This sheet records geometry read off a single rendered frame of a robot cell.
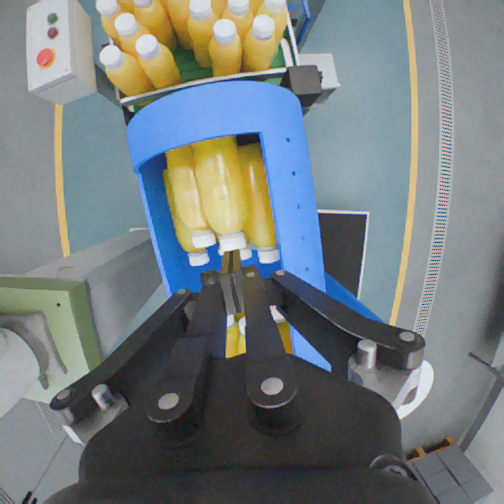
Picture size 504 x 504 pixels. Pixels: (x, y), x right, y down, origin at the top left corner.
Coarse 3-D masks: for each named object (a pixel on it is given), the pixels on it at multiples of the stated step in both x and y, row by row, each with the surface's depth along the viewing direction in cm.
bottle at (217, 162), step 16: (192, 144) 31; (208, 144) 30; (224, 144) 30; (208, 160) 30; (224, 160) 30; (240, 160) 33; (208, 176) 31; (224, 176) 31; (240, 176) 32; (208, 192) 31; (224, 192) 31; (240, 192) 32; (208, 208) 32; (224, 208) 32; (240, 208) 32; (224, 224) 33; (240, 224) 33
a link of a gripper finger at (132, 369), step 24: (168, 312) 12; (144, 336) 10; (168, 336) 11; (120, 360) 8; (144, 360) 9; (168, 360) 11; (72, 384) 7; (96, 384) 7; (120, 384) 8; (144, 384) 9; (72, 408) 6
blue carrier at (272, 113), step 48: (192, 96) 23; (240, 96) 24; (288, 96) 28; (144, 144) 27; (240, 144) 50; (288, 144) 28; (144, 192) 37; (288, 192) 28; (288, 240) 29; (192, 288) 50
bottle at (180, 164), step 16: (176, 160) 34; (192, 160) 34; (176, 176) 35; (192, 176) 35; (176, 192) 36; (192, 192) 35; (176, 208) 38; (192, 208) 36; (192, 224) 37; (208, 224) 38
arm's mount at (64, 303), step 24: (0, 288) 42; (24, 288) 43; (48, 288) 44; (72, 288) 45; (24, 312) 44; (48, 312) 44; (72, 312) 45; (72, 336) 46; (72, 360) 47; (96, 360) 52
